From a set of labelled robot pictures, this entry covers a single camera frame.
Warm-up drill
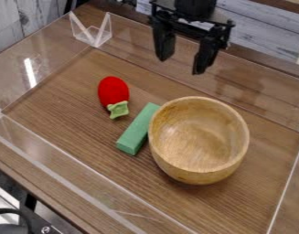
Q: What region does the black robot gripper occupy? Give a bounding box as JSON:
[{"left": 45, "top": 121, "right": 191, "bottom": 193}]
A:
[{"left": 150, "top": 0, "right": 235, "bottom": 75}]

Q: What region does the black cable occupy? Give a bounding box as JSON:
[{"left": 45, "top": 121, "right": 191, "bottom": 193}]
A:
[{"left": 0, "top": 207, "right": 35, "bottom": 234}]

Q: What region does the clear acrylic corner bracket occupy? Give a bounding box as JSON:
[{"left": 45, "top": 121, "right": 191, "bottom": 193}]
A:
[{"left": 68, "top": 12, "right": 112, "bottom": 48}]

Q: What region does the red plush strawberry toy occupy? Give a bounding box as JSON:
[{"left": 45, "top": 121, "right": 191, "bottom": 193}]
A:
[{"left": 98, "top": 76, "right": 130, "bottom": 120}]

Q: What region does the light wooden bowl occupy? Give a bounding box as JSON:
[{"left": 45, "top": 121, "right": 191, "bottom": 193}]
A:
[{"left": 148, "top": 96, "right": 250, "bottom": 185}]

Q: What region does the black table leg frame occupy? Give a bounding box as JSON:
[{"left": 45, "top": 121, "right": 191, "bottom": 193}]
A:
[{"left": 20, "top": 193, "right": 63, "bottom": 234}]

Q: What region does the green rectangular block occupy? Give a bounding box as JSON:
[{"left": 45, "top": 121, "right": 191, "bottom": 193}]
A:
[{"left": 116, "top": 102, "right": 160, "bottom": 155}]

